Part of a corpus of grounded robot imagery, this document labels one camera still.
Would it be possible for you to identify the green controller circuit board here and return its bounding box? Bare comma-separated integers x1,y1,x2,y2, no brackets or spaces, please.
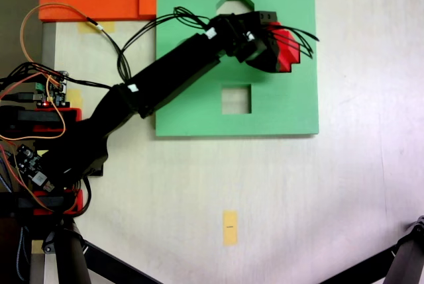
34,70,70,108

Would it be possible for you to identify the black circuit board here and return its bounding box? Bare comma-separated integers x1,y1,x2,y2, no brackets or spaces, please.
15,144,57,193

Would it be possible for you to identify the thin orange wire loop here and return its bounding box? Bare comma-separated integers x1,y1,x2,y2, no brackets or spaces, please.
19,2,92,83

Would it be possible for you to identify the red and black clamp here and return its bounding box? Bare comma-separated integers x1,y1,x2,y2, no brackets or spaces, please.
31,189,83,215
32,107,83,132

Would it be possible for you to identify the thick black tripod leg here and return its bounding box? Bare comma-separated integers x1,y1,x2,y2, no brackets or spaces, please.
41,222,92,284
384,214,424,284

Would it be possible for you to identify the red cross columnar block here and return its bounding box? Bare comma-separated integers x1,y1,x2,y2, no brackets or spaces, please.
266,21,303,75

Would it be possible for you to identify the braided black white cable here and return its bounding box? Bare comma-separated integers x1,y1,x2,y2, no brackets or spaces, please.
15,226,28,282

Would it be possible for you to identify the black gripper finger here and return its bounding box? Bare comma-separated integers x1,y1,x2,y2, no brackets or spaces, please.
245,37,281,73

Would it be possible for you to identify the green shape-hole board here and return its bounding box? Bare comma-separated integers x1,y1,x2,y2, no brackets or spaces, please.
154,0,320,138

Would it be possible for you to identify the black cable with white connector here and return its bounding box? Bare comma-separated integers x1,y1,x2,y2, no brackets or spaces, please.
85,15,132,81

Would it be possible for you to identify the black USB plug cable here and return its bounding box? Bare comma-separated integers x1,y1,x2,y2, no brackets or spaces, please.
0,91,38,103

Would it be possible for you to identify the thin black tripod brace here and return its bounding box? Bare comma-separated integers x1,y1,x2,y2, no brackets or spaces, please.
81,239,163,284
317,243,398,284

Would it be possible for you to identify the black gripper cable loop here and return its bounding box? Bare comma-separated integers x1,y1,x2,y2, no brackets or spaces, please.
264,24,321,60

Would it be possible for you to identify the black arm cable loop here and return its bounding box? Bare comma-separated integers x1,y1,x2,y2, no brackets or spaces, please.
117,5,213,83

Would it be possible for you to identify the small yellow tape piece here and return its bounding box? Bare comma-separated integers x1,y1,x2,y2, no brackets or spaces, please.
67,88,84,109

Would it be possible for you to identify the wide yellow tape strip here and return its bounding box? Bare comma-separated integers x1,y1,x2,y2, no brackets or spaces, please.
78,21,116,34

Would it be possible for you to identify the yellow tape marker with print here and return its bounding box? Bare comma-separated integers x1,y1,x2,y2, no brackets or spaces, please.
222,210,239,247

